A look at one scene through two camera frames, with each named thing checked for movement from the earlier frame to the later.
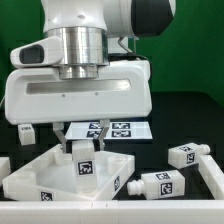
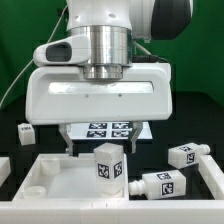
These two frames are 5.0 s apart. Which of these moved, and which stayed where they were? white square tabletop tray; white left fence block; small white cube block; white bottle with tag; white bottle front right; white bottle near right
Moved: white square tabletop tray; white bottle with tag
Stayed: white left fence block; white bottle near right; white bottle front right; small white cube block
